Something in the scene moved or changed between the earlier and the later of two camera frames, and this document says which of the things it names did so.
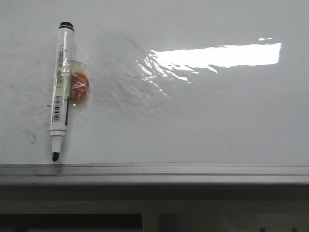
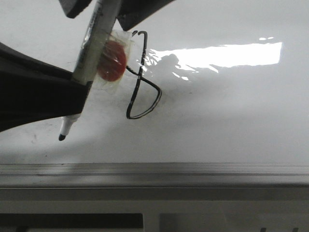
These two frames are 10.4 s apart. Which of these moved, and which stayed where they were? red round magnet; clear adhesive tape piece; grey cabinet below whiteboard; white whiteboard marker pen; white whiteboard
Moved: clear adhesive tape piece; red round magnet; white whiteboard marker pen
Stayed: white whiteboard; grey cabinet below whiteboard
